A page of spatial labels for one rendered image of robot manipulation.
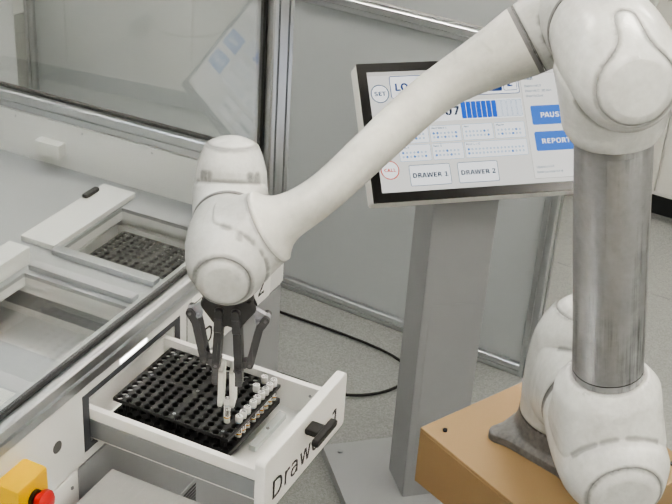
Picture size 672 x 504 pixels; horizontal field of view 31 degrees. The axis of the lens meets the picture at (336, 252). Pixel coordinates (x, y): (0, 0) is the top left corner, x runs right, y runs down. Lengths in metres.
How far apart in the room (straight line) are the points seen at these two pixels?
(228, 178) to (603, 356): 0.57
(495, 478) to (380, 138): 0.65
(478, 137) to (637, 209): 1.13
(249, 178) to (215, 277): 0.20
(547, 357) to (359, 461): 1.47
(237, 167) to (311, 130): 2.16
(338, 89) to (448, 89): 2.09
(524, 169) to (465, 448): 0.86
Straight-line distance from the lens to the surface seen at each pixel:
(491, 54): 1.66
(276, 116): 2.38
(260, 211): 1.58
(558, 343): 1.93
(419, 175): 2.63
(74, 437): 2.06
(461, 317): 2.95
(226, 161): 1.69
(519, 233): 3.61
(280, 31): 2.32
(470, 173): 2.67
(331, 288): 4.04
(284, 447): 1.94
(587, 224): 1.61
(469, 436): 2.08
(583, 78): 1.47
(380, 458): 3.35
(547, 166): 2.74
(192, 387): 2.11
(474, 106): 2.72
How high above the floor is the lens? 2.12
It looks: 29 degrees down
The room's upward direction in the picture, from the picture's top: 4 degrees clockwise
